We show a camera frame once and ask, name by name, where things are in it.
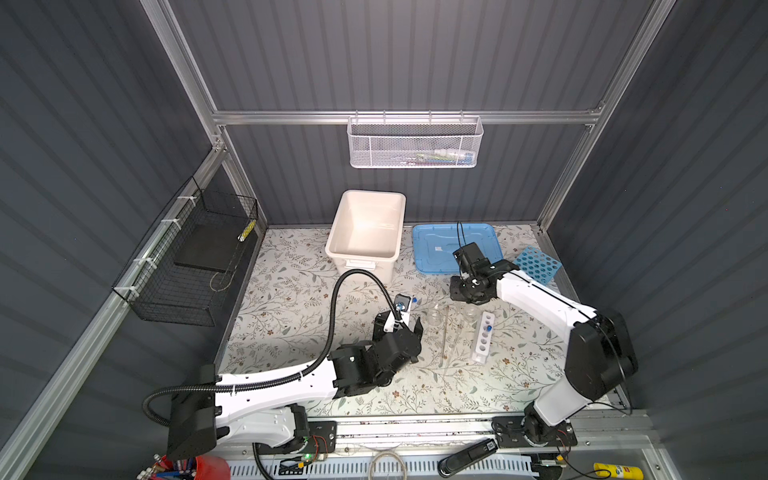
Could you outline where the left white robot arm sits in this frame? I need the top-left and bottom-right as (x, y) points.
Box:
(142, 270), (424, 460)

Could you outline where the yellow bottle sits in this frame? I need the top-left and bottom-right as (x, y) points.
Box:
(593, 463), (645, 480)

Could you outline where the coiled beige cable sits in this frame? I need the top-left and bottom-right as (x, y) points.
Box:
(367, 449), (409, 480)

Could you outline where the white plastic storage bin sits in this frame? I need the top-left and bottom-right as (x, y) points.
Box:
(325, 190), (406, 285)

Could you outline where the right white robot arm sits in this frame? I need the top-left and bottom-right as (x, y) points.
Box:
(450, 243), (639, 447)

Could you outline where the blue test tube rack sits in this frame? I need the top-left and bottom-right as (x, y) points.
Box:
(513, 246), (562, 285)

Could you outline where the blue plastic bin lid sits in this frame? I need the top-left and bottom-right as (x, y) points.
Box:
(412, 223), (503, 275)

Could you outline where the long glass stirring rod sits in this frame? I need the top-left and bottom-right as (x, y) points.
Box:
(440, 305), (450, 366)

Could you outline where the white wire wall basket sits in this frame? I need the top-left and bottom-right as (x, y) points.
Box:
(346, 115), (484, 169)

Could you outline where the red pen cup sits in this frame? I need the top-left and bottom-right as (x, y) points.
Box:
(136, 454), (232, 480)

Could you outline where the black handheld device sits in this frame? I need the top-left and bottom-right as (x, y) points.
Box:
(437, 438), (498, 478)

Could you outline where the yellow brush in basket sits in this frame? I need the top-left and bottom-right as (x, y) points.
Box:
(238, 219), (258, 243)

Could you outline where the white small tube rack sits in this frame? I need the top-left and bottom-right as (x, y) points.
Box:
(470, 311), (495, 364)

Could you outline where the black wire wall basket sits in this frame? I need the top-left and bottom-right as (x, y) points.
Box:
(113, 180), (260, 327)

